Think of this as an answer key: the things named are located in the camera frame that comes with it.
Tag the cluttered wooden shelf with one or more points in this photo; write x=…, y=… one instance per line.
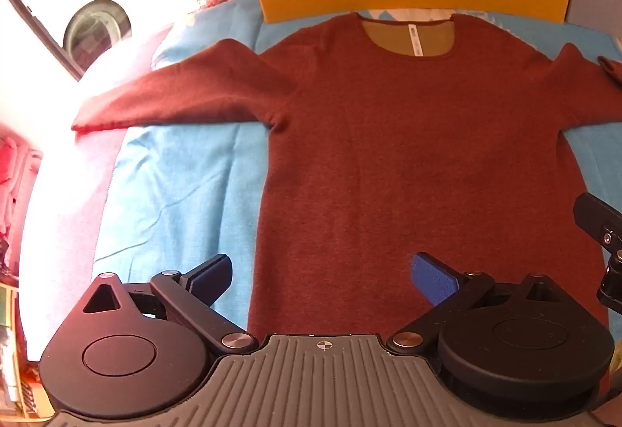
x=14, y=325

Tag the rust red knit sweater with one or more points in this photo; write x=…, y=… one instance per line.
x=388, y=140

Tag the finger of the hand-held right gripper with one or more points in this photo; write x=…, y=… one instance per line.
x=590, y=213
x=611, y=283

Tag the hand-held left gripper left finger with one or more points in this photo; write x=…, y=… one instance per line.
x=214, y=279

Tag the white washing machine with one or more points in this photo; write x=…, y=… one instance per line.
x=97, y=31

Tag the blue floral bed sheet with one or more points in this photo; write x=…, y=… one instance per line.
x=184, y=194

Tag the pink blanket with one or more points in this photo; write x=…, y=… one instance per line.
x=73, y=213

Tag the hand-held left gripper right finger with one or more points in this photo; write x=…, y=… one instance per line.
x=430, y=279

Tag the red cloth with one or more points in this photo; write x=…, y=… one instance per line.
x=14, y=184

